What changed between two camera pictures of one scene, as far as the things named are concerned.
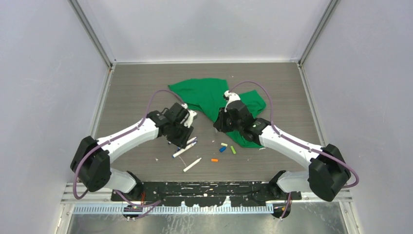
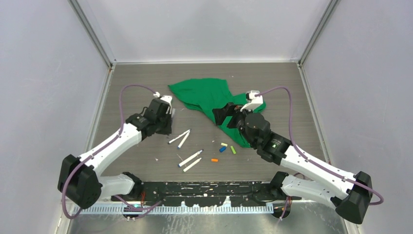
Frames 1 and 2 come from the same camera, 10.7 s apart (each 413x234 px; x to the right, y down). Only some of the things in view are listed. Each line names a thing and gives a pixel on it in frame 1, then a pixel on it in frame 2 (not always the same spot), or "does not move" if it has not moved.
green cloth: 206,96 does not move
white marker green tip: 192,165 does not move
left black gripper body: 179,134 to 164,125
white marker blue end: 183,149 to 183,162
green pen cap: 233,149 does not move
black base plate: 206,193 does not move
